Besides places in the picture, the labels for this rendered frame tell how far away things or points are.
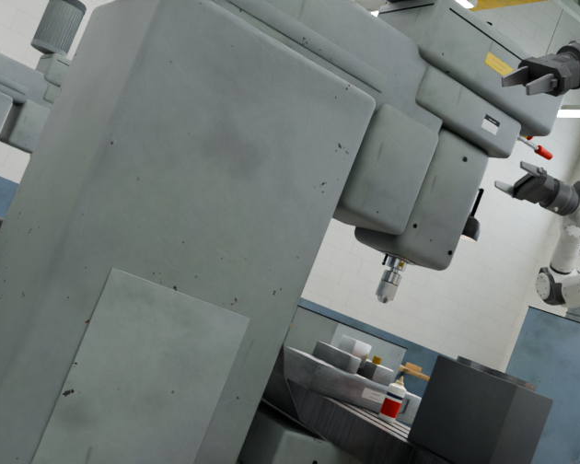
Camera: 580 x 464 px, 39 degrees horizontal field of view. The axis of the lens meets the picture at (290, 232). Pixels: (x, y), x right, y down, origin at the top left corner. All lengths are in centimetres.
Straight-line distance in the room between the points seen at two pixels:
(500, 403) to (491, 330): 1002
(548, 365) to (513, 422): 644
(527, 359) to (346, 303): 274
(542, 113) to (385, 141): 48
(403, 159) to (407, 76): 19
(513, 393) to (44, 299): 88
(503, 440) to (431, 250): 54
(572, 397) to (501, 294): 391
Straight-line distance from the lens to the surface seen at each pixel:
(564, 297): 250
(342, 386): 202
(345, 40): 183
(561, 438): 799
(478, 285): 1136
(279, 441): 182
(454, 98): 199
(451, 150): 202
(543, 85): 164
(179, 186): 151
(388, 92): 189
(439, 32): 196
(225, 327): 159
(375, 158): 186
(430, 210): 199
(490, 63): 206
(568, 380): 803
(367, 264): 1015
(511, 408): 166
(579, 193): 241
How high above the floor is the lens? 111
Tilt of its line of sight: 4 degrees up
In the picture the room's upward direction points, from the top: 22 degrees clockwise
